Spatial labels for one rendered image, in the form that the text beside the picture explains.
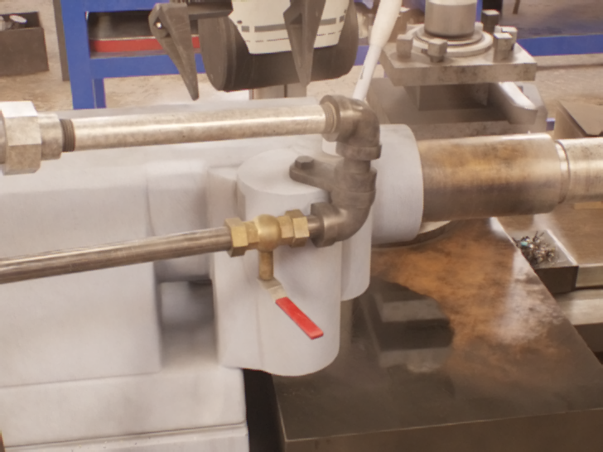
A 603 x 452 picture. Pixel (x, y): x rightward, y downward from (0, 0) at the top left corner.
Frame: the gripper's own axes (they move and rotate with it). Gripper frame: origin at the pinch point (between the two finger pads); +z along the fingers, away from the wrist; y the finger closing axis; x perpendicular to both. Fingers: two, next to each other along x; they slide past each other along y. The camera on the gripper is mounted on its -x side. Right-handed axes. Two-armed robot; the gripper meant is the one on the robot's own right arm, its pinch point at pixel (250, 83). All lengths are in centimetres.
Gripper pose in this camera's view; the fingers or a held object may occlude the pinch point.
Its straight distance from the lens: 80.5
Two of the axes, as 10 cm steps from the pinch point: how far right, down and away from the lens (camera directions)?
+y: 9.4, -1.6, 3.0
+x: -3.0, 0.5, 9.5
